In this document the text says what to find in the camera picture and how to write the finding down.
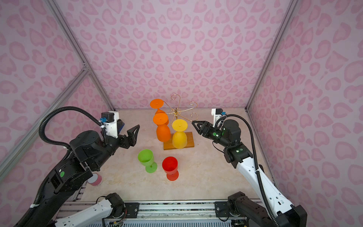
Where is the yellow plastic wine glass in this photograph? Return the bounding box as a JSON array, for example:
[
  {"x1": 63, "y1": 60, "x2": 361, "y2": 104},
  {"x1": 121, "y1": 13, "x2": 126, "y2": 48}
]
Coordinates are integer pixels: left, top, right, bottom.
[{"x1": 172, "y1": 119, "x2": 188, "y2": 149}]

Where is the green plastic wine glass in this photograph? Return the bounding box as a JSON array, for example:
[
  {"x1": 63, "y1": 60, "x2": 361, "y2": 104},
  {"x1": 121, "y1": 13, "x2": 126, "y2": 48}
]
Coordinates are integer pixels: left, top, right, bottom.
[{"x1": 138, "y1": 149, "x2": 157, "y2": 173}]

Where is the red plastic wine glass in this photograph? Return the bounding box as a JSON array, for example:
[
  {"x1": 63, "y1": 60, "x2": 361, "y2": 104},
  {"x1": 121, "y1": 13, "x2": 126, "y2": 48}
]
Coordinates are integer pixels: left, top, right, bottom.
[{"x1": 162, "y1": 157, "x2": 179, "y2": 181}]

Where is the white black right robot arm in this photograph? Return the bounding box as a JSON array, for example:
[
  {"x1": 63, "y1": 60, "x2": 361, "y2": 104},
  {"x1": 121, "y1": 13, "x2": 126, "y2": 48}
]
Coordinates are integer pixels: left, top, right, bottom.
[{"x1": 192, "y1": 114, "x2": 307, "y2": 227}]

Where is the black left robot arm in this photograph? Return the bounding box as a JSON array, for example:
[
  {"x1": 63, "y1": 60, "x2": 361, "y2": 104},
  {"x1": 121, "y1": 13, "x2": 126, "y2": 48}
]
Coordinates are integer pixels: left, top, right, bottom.
[{"x1": 16, "y1": 125, "x2": 140, "y2": 227}]

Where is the orange wine glass front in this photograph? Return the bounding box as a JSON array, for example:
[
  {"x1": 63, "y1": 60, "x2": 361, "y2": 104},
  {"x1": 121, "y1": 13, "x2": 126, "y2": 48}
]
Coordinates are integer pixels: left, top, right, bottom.
[{"x1": 153, "y1": 113, "x2": 171, "y2": 142}]

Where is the orange wine glass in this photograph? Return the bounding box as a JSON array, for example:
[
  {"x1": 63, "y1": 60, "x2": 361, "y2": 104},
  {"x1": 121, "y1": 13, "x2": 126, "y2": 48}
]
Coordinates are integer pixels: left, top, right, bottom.
[
  {"x1": 153, "y1": 113, "x2": 171, "y2": 142},
  {"x1": 150, "y1": 99, "x2": 165, "y2": 114}
]

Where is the wooden rack base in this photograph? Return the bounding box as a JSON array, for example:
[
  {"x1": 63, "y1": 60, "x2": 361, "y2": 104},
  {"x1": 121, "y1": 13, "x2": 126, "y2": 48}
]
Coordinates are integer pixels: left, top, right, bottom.
[{"x1": 164, "y1": 132, "x2": 195, "y2": 150}]

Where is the orange wine glass rear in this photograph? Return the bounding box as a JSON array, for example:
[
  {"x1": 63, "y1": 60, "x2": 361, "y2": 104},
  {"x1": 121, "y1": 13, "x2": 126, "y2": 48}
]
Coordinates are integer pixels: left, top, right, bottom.
[{"x1": 150, "y1": 99, "x2": 165, "y2": 114}]

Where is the pink white tape roll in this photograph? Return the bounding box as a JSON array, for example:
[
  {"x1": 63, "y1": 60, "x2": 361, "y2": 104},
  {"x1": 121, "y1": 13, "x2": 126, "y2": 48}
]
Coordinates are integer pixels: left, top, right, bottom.
[{"x1": 87, "y1": 173, "x2": 103, "y2": 186}]

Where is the gold wire glass rack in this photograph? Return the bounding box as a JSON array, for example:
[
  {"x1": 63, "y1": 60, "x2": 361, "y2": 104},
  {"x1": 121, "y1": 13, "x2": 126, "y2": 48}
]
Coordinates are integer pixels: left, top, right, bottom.
[{"x1": 163, "y1": 93, "x2": 199, "y2": 123}]

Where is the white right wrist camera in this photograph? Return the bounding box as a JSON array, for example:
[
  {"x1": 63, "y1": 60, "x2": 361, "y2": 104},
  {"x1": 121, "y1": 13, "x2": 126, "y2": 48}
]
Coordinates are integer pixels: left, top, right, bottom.
[{"x1": 211, "y1": 108, "x2": 226, "y2": 127}]

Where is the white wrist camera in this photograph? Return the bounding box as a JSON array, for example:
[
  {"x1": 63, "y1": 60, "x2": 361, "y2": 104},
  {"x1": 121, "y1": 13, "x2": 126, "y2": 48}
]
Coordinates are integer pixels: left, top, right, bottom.
[
  {"x1": 211, "y1": 108, "x2": 226, "y2": 127},
  {"x1": 100, "y1": 111, "x2": 124, "y2": 139}
]

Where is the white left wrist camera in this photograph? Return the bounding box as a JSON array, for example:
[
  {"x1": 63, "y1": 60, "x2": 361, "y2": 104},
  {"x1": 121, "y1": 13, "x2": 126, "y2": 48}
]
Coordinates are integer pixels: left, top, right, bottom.
[{"x1": 100, "y1": 111, "x2": 124, "y2": 139}]

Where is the black corrugated left cable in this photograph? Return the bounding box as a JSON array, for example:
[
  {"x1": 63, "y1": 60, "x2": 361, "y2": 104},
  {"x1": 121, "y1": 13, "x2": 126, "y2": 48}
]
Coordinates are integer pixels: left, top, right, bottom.
[{"x1": 16, "y1": 106, "x2": 108, "y2": 227}]

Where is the black corrugated cable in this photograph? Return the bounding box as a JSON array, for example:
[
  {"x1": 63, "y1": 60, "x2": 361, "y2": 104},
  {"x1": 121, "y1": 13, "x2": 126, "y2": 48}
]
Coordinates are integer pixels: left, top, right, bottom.
[
  {"x1": 16, "y1": 106, "x2": 108, "y2": 227},
  {"x1": 215, "y1": 114, "x2": 280, "y2": 227}
]

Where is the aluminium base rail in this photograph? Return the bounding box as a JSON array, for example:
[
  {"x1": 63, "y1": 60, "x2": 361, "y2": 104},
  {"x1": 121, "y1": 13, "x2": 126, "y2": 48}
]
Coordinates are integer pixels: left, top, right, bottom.
[{"x1": 54, "y1": 198, "x2": 247, "y2": 227}]

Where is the black corrugated right cable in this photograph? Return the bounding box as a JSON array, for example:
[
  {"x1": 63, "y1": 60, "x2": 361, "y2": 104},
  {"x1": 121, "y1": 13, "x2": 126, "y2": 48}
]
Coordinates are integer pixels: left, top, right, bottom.
[{"x1": 215, "y1": 114, "x2": 280, "y2": 227}]

